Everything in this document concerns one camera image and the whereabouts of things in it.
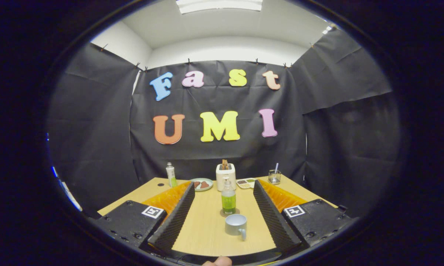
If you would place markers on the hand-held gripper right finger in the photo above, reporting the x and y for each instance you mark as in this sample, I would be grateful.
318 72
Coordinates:
271 216

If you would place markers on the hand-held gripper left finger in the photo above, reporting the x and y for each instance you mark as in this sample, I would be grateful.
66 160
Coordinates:
175 218

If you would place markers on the round brown coaster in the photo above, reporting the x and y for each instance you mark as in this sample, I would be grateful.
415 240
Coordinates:
237 213

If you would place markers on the clear juice bottle green label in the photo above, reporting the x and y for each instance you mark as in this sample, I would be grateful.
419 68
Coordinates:
228 202

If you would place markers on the wooden table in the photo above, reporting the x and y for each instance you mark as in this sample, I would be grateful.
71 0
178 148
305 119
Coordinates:
207 236

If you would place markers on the pale green plate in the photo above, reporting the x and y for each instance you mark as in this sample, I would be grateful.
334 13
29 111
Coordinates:
203 189

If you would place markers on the white divided snack tray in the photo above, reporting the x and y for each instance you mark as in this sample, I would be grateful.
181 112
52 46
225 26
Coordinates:
246 183

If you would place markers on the white and green tube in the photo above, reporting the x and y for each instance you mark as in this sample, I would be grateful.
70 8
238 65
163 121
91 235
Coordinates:
170 175

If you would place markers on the cream toaster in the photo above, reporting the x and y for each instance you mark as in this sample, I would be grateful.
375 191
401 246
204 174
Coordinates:
223 173

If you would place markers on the brown toast slice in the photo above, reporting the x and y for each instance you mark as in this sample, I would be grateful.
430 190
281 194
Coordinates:
225 164

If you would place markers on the black backdrop cloth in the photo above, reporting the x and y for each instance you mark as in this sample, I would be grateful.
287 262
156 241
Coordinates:
214 99

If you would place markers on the small ceiling light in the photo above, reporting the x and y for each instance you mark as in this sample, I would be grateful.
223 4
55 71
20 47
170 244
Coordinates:
327 29

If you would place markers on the long ceiling light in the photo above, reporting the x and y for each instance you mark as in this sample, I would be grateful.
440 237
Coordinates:
218 5

